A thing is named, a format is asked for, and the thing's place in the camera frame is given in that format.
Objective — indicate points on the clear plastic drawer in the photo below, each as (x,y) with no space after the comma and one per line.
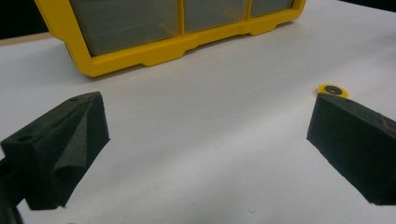
(271,6)
(124,25)
(214,14)

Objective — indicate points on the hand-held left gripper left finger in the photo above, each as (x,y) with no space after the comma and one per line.
(59,146)

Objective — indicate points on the yellow round disc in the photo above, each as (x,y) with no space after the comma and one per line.
(332,90)

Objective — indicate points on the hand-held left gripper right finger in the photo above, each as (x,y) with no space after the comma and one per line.
(355,146)

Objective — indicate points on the yellow drawer cabinet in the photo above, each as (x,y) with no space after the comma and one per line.
(162,53)

